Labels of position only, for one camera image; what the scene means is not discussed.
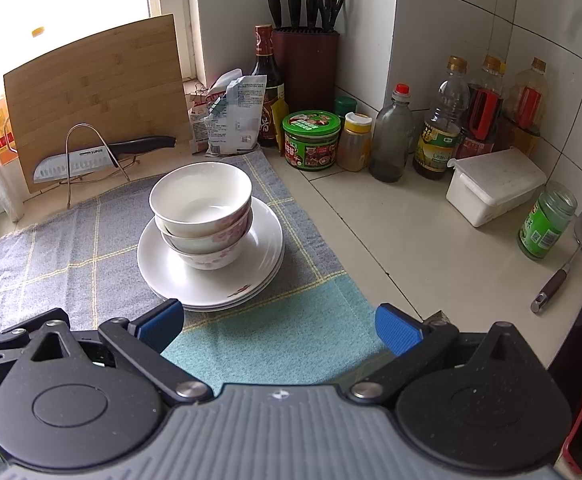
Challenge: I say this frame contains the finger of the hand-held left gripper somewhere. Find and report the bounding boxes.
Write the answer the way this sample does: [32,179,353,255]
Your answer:
[0,308,72,362]

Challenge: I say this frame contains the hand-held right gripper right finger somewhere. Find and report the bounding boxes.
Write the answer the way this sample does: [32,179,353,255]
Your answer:
[348,304,539,403]

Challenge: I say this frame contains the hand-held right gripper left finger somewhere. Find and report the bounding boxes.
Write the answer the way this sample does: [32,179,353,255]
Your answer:
[23,299,215,407]

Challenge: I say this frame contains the white floral plate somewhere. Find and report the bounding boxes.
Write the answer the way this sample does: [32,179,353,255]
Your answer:
[137,195,286,306]
[142,245,286,311]
[140,240,286,308]

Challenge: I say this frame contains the white floral bowl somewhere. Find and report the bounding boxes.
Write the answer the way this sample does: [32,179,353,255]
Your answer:
[155,210,254,255]
[163,232,246,272]
[149,163,253,237]

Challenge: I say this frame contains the grey checked towel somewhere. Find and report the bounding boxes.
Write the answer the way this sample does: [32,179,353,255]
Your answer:
[0,150,396,461]

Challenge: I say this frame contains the white plastic lidded box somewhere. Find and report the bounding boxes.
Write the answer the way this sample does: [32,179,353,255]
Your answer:
[446,147,548,228]

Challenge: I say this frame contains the green label glass jar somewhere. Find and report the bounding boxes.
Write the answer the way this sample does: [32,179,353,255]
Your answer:
[517,181,578,261]

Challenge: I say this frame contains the yellow lid spice jar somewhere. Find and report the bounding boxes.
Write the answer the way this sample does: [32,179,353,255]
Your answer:
[337,112,373,172]

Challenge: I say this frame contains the dark sauce bottle green label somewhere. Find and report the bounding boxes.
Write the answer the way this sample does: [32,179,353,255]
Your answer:
[412,56,472,181]

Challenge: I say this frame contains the red cap glass bottle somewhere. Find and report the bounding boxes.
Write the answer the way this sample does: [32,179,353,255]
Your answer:
[369,83,416,183]

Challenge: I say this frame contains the green lid sauce jar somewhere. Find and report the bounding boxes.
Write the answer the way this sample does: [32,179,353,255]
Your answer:
[282,111,342,172]

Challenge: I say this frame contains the white red seasoning packet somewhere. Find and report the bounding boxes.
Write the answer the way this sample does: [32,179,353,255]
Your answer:
[187,87,224,156]

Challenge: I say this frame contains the crumpled white seasoning bag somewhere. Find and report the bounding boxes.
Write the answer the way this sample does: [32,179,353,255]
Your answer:
[205,69,268,157]

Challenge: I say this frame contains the bamboo cutting board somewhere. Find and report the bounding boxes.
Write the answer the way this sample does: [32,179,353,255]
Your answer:
[3,14,194,194]

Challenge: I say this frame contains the dark soy sauce bottle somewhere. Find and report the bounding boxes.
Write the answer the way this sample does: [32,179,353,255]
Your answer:
[248,25,288,148]

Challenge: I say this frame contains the amber plastic bottle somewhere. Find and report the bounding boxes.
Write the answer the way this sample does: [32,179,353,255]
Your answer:
[498,57,548,158]

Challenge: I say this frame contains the dark red knife block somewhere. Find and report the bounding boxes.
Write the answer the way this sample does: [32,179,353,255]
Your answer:
[272,27,342,115]

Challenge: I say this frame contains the black kitchen scissors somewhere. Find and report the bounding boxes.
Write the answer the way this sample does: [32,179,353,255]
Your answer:
[318,0,346,33]

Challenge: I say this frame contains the black handled kitchen knife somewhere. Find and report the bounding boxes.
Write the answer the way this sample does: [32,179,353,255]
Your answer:
[33,135,178,183]

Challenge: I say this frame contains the metal wire rack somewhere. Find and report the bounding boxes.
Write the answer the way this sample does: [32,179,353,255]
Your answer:
[66,124,139,208]

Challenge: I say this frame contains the red handled dark bottle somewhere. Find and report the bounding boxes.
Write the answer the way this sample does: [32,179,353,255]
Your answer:
[456,55,506,161]

